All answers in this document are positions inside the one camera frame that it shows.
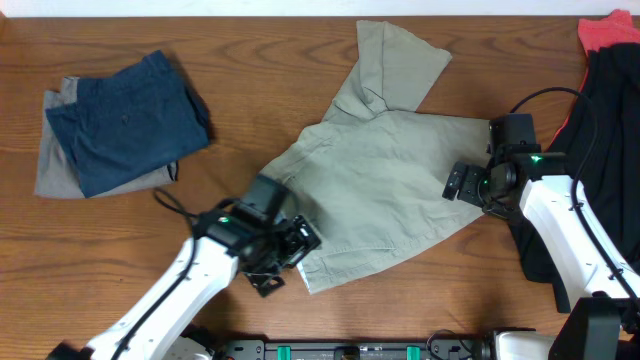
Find red garment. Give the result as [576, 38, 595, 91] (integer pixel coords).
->
[549, 8, 640, 146]

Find folded navy blue shorts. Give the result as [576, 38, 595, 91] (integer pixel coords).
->
[46, 51, 210, 198]

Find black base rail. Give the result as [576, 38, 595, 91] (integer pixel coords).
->
[162, 324, 566, 360]

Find folded grey shorts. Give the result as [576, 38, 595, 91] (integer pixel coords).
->
[34, 76, 179, 199]

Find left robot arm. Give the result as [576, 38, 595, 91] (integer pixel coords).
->
[47, 209, 320, 359]

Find khaki shorts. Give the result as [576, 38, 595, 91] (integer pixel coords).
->
[264, 20, 489, 293]

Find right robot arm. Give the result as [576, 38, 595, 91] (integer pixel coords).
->
[443, 113, 639, 359]

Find black garment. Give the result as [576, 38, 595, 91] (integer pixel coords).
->
[507, 42, 640, 315]

